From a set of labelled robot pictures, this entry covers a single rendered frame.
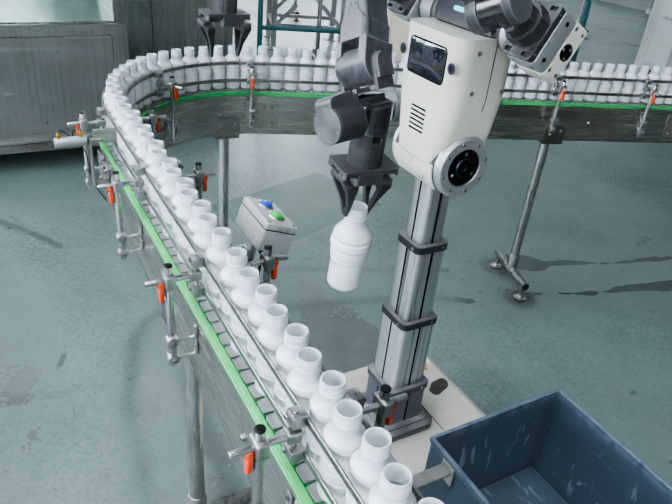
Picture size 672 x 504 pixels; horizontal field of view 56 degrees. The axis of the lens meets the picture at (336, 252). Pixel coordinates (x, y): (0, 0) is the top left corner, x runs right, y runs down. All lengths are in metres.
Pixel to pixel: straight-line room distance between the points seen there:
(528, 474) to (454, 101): 0.82
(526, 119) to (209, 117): 1.40
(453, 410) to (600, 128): 1.60
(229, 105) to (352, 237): 1.65
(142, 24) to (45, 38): 2.17
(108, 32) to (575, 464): 3.59
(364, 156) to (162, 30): 5.39
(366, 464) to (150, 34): 5.69
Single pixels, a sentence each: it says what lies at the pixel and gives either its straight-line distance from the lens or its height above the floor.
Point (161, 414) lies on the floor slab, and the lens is 2.51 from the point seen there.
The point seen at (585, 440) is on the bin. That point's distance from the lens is 1.33.
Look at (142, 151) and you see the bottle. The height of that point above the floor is 1.13.
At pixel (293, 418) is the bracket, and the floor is 1.12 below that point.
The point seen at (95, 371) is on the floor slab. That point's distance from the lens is 2.73.
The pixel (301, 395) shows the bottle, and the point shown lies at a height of 1.11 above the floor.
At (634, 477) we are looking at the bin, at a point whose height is 0.91.
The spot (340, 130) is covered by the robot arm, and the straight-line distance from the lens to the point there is 0.93.
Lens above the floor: 1.77
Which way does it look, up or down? 30 degrees down
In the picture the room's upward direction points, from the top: 6 degrees clockwise
